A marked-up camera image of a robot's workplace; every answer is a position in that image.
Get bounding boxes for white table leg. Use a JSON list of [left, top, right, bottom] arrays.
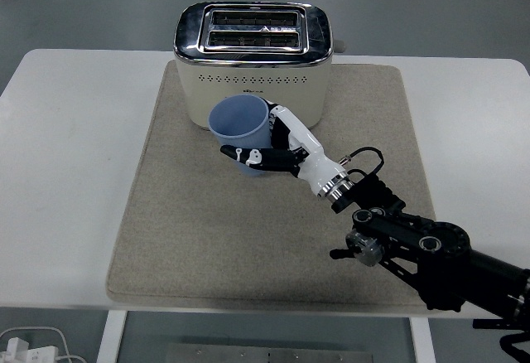
[[409, 317, 436, 363], [95, 310, 129, 363]]

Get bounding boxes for white power strip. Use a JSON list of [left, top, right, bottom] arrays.
[[0, 336, 59, 363]]

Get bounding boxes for black table control panel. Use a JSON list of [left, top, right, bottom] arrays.
[[472, 318, 505, 330]]

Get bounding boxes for white cable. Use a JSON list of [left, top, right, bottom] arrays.
[[0, 327, 88, 363]]

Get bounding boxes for blue ribbed water cup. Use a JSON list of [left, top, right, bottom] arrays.
[[207, 94, 272, 177]]

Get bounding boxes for cream chrome two-slot toaster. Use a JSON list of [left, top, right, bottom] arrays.
[[172, 1, 347, 133]]

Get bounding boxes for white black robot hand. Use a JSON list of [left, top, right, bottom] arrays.
[[219, 97, 347, 196]]

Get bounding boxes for grey metal plate with screws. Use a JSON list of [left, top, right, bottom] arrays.
[[165, 342, 375, 363]]

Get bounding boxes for beige fabric table mat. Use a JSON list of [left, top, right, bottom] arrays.
[[105, 60, 455, 312]]

